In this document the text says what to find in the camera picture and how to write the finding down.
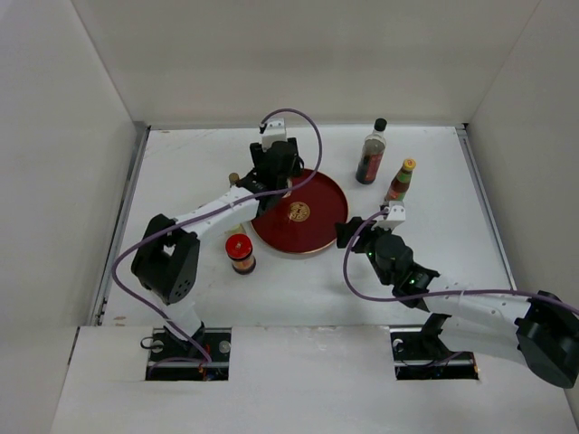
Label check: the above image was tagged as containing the round red tray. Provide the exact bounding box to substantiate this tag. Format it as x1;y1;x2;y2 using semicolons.
251;172;348;254

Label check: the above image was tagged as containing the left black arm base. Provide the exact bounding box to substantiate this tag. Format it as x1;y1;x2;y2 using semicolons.
139;327;233;382

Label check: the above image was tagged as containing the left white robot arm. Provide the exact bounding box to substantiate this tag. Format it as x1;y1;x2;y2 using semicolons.
130;137;304;361

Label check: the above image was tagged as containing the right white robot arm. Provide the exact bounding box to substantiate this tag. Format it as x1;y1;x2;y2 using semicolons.
335;214;578;389

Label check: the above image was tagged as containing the small yellow label bottle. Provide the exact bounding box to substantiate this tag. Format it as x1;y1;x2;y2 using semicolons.
228;173;241;187

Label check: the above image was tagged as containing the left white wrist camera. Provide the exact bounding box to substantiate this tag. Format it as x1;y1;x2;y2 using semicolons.
259;118;287;151

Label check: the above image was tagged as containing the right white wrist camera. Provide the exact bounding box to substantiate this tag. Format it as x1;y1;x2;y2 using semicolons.
377;201;406;231

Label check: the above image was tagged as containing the cream cap spice jar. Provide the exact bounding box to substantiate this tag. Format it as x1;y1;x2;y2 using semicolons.
225;224;246;238

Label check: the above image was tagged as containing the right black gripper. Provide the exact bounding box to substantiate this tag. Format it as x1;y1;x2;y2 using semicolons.
335;216;395;286

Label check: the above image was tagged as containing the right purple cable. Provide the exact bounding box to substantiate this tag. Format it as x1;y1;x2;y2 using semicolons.
342;206;579;316

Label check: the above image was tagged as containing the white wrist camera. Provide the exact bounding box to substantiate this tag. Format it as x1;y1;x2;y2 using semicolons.
259;118;287;151
377;201;406;231

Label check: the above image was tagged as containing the red lid sauce jar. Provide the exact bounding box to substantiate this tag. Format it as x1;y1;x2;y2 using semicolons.
225;233;256;275

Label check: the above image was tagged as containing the tall dark soy sauce bottle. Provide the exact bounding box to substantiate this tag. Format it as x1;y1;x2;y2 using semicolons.
356;118;387;184

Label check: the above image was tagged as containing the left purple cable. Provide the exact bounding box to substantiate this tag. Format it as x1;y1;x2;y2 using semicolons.
110;108;323;380

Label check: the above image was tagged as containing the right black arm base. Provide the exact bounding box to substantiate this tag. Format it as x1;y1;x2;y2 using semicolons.
390;314;479;381

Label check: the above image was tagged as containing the purple cable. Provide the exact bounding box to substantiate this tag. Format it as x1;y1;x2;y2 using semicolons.
110;108;323;380
342;206;579;316

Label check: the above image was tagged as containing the red chili sauce bottle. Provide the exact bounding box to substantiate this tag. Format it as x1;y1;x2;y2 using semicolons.
384;158;416;202

